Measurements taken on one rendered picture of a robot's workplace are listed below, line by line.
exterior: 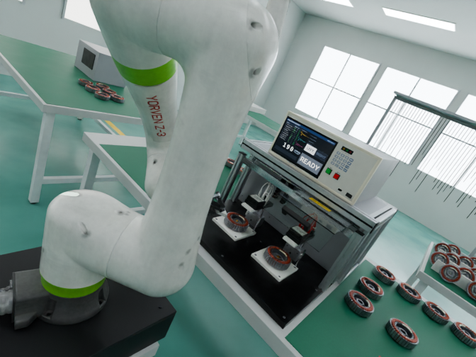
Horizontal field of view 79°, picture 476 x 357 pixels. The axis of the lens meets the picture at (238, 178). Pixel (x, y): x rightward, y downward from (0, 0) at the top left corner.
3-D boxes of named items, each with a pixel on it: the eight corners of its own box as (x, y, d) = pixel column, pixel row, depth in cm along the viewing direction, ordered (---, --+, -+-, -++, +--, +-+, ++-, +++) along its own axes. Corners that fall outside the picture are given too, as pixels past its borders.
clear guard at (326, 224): (318, 252, 89) (328, 236, 87) (261, 207, 101) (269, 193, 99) (350, 233, 115) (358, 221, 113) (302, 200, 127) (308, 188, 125)
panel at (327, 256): (338, 280, 126) (377, 225, 116) (236, 197, 160) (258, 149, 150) (339, 279, 127) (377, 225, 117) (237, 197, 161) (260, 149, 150)
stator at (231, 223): (235, 235, 122) (239, 228, 120) (218, 219, 127) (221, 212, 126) (251, 230, 131) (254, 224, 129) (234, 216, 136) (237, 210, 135)
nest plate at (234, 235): (234, 241, 120) (236, 239, 119) (212, 219, 127) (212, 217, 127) (255, 234, 132) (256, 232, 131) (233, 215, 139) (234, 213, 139)
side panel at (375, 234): (339, 284, 127) (380, 226, 116) (333, 280, 129) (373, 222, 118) (357, 267, 149) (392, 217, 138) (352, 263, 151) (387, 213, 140)
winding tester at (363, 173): (352, 205, 110) (382, 158, 103) (268, 151, 132) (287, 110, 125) (375, 197, 141) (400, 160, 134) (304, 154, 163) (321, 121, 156)
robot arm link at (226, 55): (170, 324, 51) (296, 2, 34) (87, 287, 52) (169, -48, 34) (192, 278, 64) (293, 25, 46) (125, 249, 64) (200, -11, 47)
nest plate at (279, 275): (278, 282, 107) (280, 279, 107) (250, 256, 115) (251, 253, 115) (297, 270, 119) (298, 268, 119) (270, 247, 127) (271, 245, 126)
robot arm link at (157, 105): (114, 87, 51) (178, 87, 53) (117, 39, 55) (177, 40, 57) (148, 169, 84) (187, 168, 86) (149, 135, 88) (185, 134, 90)
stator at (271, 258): (278, 274, 109) (282, 266, 108) (257, 254, 115) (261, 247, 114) (292, 267, 118) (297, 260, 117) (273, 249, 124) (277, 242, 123)
